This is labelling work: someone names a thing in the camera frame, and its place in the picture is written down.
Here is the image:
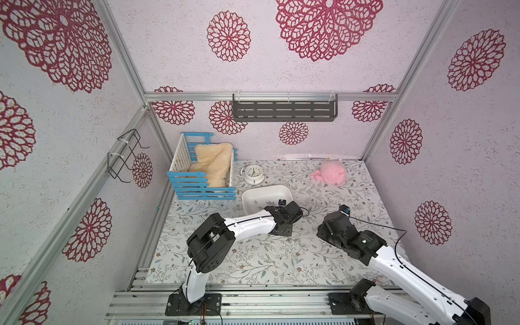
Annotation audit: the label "white plastic storage box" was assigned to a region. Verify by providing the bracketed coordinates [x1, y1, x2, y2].
[242, 185, 293, 215]

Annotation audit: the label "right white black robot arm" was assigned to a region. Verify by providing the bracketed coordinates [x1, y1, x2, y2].
[317, 218, 491, 324]

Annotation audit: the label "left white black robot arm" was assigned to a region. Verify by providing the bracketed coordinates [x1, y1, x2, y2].
[181, 202, 303, 304]

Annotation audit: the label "white round alarm clock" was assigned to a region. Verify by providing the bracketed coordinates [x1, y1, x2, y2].
[240, 165, 265, 186]

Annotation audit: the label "pink plush toy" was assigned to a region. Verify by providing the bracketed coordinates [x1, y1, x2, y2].
[310, 161, 348, 186]

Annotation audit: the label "cream fluffy cloth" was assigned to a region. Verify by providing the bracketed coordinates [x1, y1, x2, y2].
[189, 143, 234, 188]

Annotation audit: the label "blue white slatted crate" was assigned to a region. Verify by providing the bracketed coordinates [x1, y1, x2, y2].
[167, 132, 237, 200]

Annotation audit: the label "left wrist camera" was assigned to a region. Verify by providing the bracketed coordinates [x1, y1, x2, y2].
[278, 201, 303, 223]

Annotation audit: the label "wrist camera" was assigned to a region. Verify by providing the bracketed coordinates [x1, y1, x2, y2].
[278, 201, 303, 223]
[324, 204, 354, 230]

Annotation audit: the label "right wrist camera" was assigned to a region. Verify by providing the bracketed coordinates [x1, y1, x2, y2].
[324, 204, 354, 230]

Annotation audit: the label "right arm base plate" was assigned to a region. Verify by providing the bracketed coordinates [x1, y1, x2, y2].
[328, 292, 381, 316]

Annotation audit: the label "grey wall shelf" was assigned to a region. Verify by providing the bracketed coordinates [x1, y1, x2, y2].
[232, 94, 338, 123]

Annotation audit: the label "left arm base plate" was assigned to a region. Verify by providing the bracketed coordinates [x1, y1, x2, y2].
[165, 292, 222, 316]

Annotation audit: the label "aluminium front rail frame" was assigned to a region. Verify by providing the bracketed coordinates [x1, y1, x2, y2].
[105, 289, 448, 320]

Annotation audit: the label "black wire wall rack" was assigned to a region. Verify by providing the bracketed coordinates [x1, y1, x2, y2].
[106, 128, 149, 184]

